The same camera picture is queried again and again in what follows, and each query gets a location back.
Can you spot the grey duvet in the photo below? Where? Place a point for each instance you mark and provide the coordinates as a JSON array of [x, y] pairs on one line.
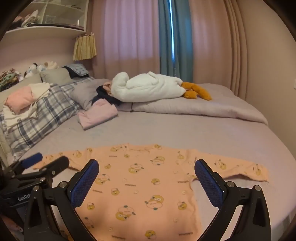
[[208, 109]]

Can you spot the pile of colourful clothes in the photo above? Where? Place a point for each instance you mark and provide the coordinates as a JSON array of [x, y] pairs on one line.
[[8, 78]]

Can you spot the beige pillow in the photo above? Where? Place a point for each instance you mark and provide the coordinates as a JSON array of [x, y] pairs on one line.
[[20, 83]]

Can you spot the dark garment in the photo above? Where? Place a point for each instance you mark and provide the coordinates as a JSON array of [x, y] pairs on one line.
[[101, 93]]

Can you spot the striped pillow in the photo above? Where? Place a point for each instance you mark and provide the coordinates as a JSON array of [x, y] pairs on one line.
[[77, 68]]

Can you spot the peach garment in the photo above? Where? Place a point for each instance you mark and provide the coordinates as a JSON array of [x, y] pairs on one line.
[[108, 87]]

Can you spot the white wall shelf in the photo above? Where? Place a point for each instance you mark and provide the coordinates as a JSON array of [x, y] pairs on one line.
[[57, 30]]

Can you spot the cream plush toy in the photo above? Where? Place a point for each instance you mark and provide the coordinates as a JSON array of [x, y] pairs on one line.
[[49, 64]]

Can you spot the grey pillow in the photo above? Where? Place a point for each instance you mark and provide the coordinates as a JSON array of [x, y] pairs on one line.
[[56, 75]]

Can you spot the yellow pleated skirt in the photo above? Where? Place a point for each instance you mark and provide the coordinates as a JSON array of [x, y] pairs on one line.
[[84, 47]]

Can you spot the pink sweater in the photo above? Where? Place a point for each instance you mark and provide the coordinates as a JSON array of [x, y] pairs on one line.
[[19, 99]]

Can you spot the pink folded garment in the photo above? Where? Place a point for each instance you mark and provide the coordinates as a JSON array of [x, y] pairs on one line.
[[97, 115]]

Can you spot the blue curtain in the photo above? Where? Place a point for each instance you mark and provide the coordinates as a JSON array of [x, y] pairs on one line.
[[177, 41]]

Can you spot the plaid pillow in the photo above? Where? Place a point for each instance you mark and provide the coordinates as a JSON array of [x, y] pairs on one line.
[[46, 111]]

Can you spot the black and white plush toy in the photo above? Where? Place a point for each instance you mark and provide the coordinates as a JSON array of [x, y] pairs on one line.
[[31, 69]]

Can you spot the clothes on shelf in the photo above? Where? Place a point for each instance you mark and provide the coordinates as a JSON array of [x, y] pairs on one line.
[[29, 19]]

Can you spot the pink and cream clothes pile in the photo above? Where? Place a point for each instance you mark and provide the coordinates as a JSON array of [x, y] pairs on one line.
[[41, 89]]

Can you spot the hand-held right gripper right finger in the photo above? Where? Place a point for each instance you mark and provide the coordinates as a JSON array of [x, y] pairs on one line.
[[208, 185]]

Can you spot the orange printed shirt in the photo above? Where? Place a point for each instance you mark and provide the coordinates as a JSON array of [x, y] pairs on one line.
[[138, 185]]

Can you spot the white goose plush toy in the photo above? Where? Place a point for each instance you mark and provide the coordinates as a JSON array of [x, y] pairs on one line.
[[148, 88]]

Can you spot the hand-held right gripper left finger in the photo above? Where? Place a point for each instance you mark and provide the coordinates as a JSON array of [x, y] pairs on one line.
[[85, 184]]

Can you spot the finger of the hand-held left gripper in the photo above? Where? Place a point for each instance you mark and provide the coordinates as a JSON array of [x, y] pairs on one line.
[[32, 159], [56, 165]]

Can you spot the pink curtain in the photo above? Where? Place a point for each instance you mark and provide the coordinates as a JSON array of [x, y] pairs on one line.
[[129, 34]]

